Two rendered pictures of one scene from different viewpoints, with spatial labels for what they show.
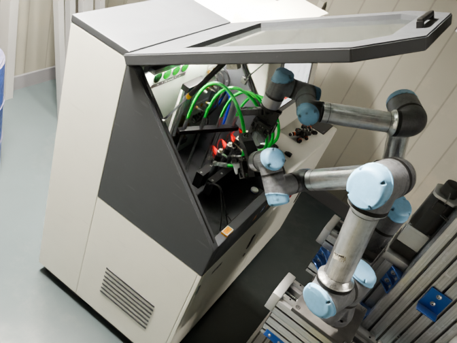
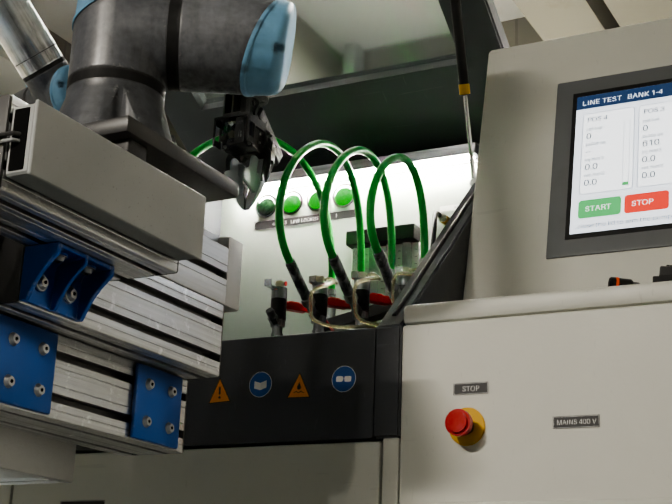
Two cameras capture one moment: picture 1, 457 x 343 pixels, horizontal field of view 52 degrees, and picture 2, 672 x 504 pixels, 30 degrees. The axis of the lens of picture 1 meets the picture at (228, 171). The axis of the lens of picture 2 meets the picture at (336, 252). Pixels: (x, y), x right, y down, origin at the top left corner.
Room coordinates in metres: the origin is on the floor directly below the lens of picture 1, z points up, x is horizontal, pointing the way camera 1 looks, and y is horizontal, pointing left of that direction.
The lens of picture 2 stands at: (2.12, -2.00, 0.50)
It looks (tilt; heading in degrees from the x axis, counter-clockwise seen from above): 18 degrees up; 99
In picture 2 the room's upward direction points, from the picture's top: 2 degrees clockwise
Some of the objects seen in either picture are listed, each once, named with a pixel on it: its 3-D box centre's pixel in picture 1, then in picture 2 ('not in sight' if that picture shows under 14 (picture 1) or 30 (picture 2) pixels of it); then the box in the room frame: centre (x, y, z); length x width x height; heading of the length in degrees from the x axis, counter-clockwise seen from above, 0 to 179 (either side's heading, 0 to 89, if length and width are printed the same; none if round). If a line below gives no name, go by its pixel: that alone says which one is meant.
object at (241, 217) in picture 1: (245, 220); (196, 396); (1.62, -0.16, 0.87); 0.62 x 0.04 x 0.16; 162
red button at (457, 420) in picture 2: not in sight; (461, 424); (2.04, -0.34, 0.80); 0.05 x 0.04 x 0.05; 162
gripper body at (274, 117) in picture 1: (266, 119); (244, 123); (1.64, -0.05, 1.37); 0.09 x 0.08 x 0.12; 72
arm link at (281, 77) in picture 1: (281, 84); not in sight; (1.65, -0.05, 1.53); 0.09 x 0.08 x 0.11; 101
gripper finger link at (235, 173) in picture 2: (254, 141); (234, 182); (1.63, -0.04, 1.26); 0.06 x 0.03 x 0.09; 72
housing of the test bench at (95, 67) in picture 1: (167, 133); not in sight; (2.17, 0.40, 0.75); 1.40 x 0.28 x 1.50; 162
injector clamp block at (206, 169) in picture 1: (219, 174); not in sight; (1.81, 0.03, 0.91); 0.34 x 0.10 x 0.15; 162
